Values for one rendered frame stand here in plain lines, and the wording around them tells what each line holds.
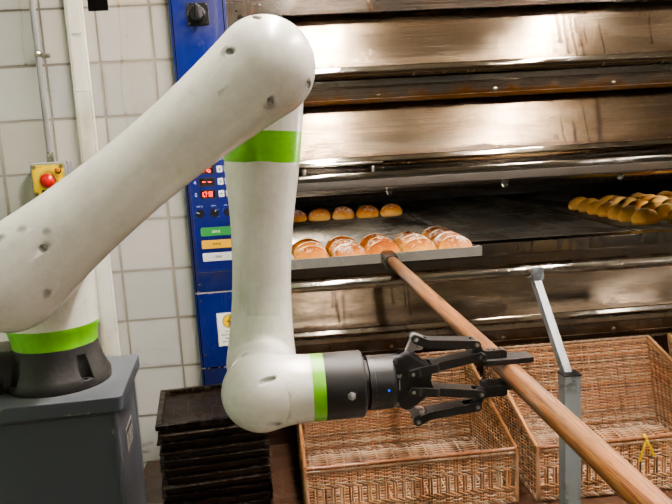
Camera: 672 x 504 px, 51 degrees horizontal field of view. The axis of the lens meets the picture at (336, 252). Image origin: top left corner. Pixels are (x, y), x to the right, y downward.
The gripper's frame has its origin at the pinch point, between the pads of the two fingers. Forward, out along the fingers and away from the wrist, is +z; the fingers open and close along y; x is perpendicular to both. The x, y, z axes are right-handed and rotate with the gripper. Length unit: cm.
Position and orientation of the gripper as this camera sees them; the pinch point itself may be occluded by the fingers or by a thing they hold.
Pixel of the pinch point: (507, 371)
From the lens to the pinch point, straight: 105.0
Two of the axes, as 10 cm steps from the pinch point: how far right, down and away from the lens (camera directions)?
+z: 9.9, -0.6, 1.0
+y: 0.5, 9.9, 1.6
